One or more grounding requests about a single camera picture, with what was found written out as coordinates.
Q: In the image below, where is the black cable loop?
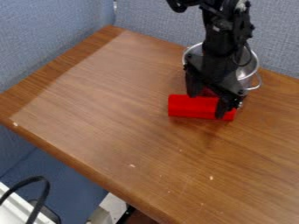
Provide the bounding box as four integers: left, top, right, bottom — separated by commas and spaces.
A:
0, 175, 52, 224

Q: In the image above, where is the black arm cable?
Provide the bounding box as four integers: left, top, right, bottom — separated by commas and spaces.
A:
232, 42, 254, 67

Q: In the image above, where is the white table frame part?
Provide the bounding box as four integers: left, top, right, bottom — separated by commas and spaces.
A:
85, 193, 126, 224

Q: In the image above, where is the red plastic block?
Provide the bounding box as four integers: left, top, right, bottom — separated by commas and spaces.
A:
166, 87, 238, 122

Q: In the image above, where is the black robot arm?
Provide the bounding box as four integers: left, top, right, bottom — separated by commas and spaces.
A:
165, 0, 254, 119

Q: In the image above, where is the metal pot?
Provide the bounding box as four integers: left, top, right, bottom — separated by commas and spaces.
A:
182, 43, 261, 91

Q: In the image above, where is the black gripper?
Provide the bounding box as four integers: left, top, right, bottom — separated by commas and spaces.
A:
181, 49, 249, 119

